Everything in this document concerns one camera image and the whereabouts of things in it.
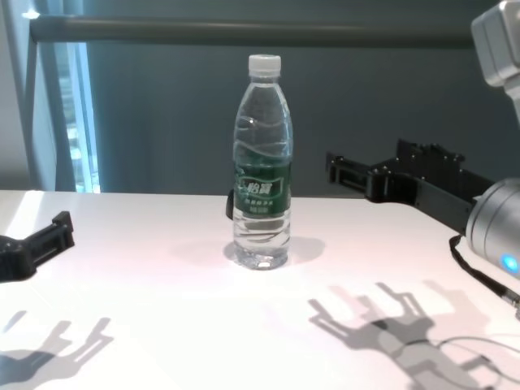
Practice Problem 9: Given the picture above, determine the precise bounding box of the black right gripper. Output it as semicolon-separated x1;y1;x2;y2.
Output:
325;138;497;236

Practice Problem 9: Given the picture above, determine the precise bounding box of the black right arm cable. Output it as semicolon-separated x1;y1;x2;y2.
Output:
448;233;520;318

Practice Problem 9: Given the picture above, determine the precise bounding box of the grey railing handrail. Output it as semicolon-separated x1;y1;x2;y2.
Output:
30;14;479;50

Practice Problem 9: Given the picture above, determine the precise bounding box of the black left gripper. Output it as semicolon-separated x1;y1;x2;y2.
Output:
0;210;76;284

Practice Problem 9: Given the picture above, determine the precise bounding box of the clear water bottle green label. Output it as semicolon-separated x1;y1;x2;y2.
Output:
232;54;294;271

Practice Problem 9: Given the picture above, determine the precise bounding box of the grey railing post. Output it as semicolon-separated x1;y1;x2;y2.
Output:
24;38;45;191

